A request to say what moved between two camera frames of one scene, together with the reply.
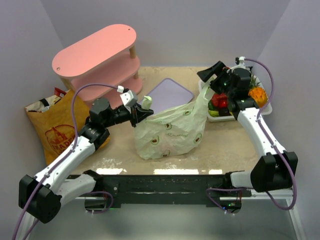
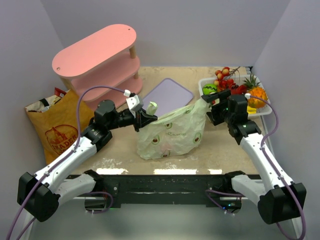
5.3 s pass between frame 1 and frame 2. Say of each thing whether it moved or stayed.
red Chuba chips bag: stayed
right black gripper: moved
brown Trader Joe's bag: stayed
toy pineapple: stayed
